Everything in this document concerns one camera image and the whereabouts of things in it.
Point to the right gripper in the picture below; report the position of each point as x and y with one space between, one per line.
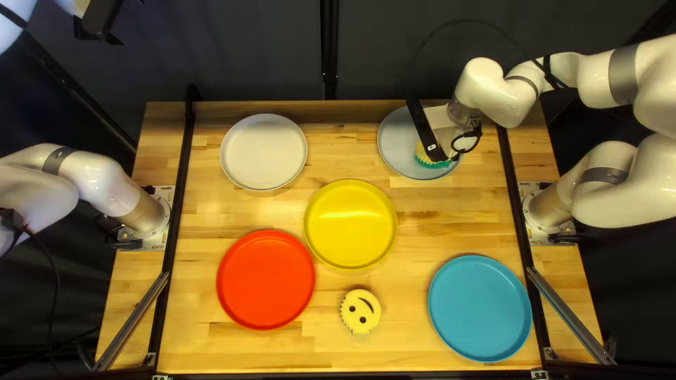
443 129

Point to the yellow smiling face sponge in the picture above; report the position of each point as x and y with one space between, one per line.
425 158
360 311

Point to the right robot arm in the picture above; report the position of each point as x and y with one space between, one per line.
607 179

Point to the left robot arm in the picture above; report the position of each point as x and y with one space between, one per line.
95 182

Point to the blue-grey round plate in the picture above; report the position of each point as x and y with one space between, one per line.
396 142

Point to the yellow round plate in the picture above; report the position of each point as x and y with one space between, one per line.
350 224

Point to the light grey round plate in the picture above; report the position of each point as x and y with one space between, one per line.
263 152

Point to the teal round plate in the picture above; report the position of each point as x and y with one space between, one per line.
479 309

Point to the orange round plate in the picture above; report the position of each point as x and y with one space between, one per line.
265 279

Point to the black frame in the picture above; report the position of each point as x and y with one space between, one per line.
177 221

